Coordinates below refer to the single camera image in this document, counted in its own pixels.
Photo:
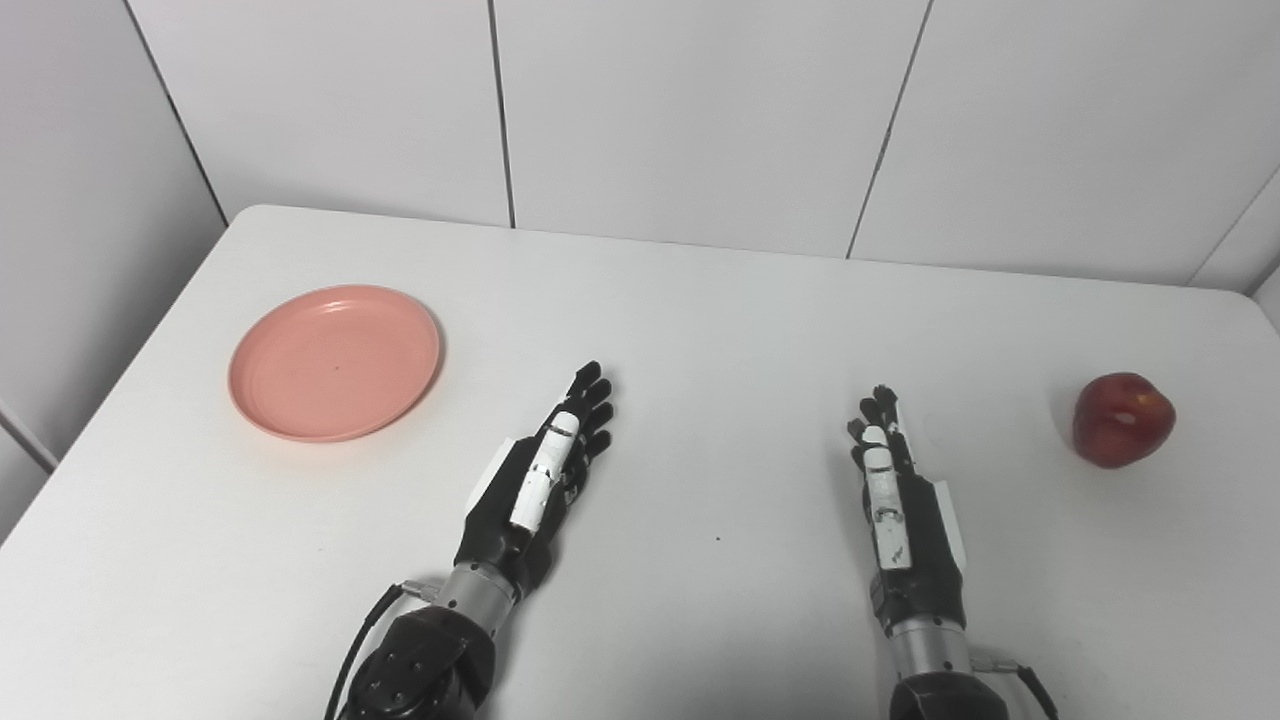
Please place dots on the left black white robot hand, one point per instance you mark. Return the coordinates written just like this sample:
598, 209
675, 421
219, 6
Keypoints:
500, 520

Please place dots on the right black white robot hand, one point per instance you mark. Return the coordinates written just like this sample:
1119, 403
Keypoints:
925, 545

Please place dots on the pink round plate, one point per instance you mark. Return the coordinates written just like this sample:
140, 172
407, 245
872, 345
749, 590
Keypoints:
334, 364

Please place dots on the red apple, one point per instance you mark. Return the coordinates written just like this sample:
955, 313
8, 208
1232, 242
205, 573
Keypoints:
1122, 420

